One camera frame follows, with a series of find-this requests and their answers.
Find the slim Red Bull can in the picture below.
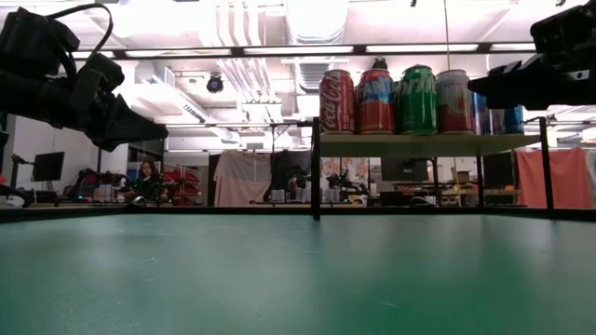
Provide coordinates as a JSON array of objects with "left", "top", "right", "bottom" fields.
[
  {"left": 470, "top": 90, "right": 507, "bottom": 136},
  {"left": 503, "top": 104, "right": 526, "bottom": 136}
]

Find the black computer monitor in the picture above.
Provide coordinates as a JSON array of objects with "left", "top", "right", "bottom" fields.
[
  {"left": 380, "top": 156, "right": 430, "bottom": 183},
  {"left": 31, "top": 151, "right": 66, "bottom": 183}
]

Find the floral patterned cloth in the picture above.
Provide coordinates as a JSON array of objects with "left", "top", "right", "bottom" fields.
[{"left": 320, "top": 156, "right": 370, "bottom": 205}]

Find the wooden shelf with black frame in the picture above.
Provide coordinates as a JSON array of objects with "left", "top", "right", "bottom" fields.
[{"left": 310, "top": 115, "right": 556, "bottom": 221}]

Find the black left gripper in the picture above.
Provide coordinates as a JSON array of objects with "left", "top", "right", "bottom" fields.
[{"left": 44, "top": 52, "right": 169, "bottom": 153}]

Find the green Sprite can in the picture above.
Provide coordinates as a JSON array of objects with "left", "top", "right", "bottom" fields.
[{"left": 395, "top": 64, "right": 438, "bottom": 137}]

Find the black overhead light bar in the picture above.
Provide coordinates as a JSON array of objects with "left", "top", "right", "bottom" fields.
[{"left": 69, "top": 42, "right": 536, "bottom": 61}]

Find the white cloth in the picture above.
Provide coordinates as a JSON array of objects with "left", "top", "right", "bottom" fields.
[{"left": 212, "top": 151, "right": 274, "bottom": 208}]

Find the red fabric cover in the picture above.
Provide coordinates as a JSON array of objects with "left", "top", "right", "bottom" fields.
[{"left": 515, "top": 146, "right": 592, "bottom": 209}]

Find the red black background machine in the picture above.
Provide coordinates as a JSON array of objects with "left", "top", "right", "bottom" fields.
[{"left": 0, "top": 171, "right": 34, "bottom": 208}]

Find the green table mat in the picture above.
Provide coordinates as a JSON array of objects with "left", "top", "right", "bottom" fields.
[{"left": 0, "top": 212, "right": 596, "bottom": 335}]

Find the black cloth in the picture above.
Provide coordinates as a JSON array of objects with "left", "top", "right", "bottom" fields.
[{"left": 269, "top": 149, "right": 312, "bottom": 206}]

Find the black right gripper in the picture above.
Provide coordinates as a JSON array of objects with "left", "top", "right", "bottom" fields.
[{"left": 467, "top": 50, "right": 596, "bottom": 112}]

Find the white pink Spindrift can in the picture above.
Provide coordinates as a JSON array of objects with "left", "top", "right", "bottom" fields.
[{"left": 435, "top": 68, "right": 475, "bottom": 135}]

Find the red soda can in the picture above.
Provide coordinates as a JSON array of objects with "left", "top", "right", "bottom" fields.
[{"left": 356, "top": 68, "right": 397, "bottom": 135}]

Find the black screen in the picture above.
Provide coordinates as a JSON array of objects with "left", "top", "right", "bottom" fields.
[{"left": 482, "top": 152, "right": 516, "bottom": 190}]

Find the red parts bin rack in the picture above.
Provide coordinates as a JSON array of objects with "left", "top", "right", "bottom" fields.
[{"left": 160, "top": 163, "right": 204, "bottom": 206}]

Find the red Coca-Cola can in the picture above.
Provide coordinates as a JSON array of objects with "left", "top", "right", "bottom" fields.
[{"left": 318, "top": 68, "right": 357, "bottom": 135}]

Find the black metal table frame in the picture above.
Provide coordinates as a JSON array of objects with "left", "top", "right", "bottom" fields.
[{"left": 0, "top": 204, "right": 596, "bottom": 223}]

